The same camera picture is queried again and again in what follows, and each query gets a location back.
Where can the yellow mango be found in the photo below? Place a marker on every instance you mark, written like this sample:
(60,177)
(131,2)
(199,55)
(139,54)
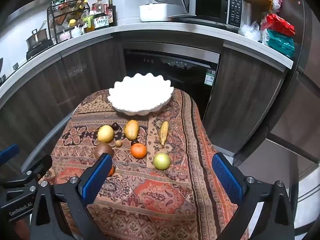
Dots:
(131,129)

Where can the white box appliance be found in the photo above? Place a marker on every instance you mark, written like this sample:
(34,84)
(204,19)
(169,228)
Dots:
(153,12)

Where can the silver microwave oven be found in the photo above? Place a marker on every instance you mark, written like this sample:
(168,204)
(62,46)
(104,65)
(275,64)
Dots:
(212,3)

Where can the black built-in dishwasher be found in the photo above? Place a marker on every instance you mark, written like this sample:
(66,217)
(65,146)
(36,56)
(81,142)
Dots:
(172,80)

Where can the dark refrigerator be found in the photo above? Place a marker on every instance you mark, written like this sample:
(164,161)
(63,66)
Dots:
(307,55)

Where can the white ceramic jar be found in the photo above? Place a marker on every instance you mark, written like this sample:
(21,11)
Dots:
(77,31)

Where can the small dark fruit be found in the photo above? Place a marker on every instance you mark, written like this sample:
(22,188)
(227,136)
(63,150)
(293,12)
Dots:
(134,142)

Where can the large green-label sauce bottle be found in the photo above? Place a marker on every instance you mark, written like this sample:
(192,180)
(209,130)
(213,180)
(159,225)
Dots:
(101,21)

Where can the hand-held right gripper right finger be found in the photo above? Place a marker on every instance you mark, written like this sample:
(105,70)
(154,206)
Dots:
(226,175)

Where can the patterned tablecloth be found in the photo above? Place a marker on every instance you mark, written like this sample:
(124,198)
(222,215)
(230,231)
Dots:
(160,195)

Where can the white scalloped bowl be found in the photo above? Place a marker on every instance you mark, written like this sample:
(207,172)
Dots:
(140,95)

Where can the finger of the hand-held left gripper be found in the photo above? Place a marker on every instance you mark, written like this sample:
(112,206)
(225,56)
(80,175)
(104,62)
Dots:
(37,165)
(8,153)

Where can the dark glass bottle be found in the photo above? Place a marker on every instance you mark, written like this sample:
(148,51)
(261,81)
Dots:
(112,13)

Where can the white plastic bag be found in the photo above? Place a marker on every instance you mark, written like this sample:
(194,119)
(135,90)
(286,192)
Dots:
(250,31)

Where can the brown kiwi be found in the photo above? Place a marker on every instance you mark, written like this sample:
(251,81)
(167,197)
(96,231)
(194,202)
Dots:
(101,150)

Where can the green-cap bottle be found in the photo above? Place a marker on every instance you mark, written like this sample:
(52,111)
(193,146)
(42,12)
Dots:
(88,25)

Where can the green round fruit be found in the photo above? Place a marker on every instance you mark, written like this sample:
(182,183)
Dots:
(161,161)

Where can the small tan longan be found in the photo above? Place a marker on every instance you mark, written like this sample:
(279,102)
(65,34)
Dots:
(118,143)

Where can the banana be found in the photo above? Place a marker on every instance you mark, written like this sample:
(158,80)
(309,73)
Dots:
(163,132)

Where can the red plastic bag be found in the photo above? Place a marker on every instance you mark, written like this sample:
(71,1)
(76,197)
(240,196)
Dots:
(278,23)

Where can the clear cooking oil bottle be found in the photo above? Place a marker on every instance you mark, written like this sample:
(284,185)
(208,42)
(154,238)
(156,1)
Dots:
(99,6)

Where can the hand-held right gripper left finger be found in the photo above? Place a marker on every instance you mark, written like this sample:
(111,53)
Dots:
(97,175)

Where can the yellow round fruit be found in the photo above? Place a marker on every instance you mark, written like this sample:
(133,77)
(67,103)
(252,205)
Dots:
(105,133)

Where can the dark round plum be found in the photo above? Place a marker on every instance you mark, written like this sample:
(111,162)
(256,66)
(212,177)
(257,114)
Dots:
(115,125)

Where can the black gas stove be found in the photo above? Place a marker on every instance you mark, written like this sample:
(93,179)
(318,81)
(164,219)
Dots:
(40,50)

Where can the steel cooking pot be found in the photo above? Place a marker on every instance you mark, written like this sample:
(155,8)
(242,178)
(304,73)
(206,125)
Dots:
(37,38)

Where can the pink ceramic jar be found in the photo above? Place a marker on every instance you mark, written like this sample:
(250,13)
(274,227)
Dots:
(64,36)

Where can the green plastic bag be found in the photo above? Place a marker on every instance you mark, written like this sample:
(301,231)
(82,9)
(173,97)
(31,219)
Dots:
(280,43)

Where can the small orange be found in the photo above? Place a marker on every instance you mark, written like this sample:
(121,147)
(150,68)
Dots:
(111,171)

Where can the large orange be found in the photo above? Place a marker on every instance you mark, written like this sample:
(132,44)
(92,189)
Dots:
(138,150)

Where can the yellow-cap bottle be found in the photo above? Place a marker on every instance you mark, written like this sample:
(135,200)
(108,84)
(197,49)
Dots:
(72,24)

